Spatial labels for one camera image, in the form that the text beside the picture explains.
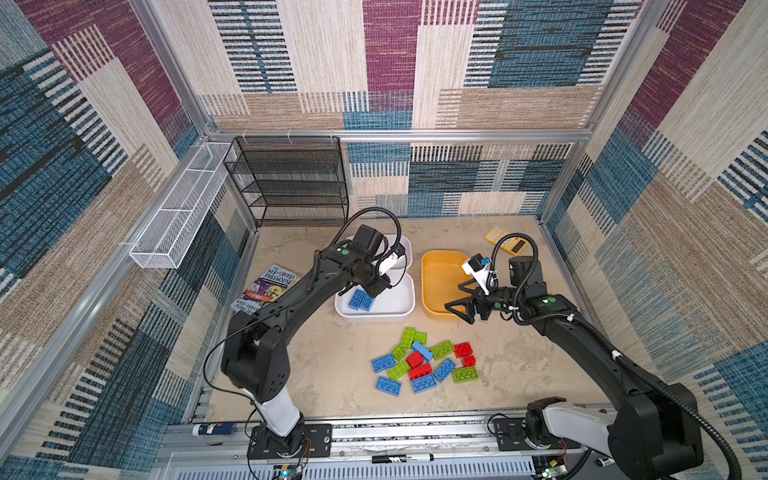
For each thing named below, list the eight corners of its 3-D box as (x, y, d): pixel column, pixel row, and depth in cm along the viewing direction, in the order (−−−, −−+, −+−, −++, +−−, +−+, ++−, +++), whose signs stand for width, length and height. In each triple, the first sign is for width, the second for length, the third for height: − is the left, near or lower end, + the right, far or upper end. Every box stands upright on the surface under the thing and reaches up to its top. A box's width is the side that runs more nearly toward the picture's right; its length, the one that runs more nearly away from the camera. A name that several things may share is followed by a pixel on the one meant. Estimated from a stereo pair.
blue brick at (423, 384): (414, 395, 82) (415, 393, 80) (409, 384, 84) (410, 381, 82) (436, 386, 84) (437, 384, 82) (431, 375, 85) (431, 372, 84)
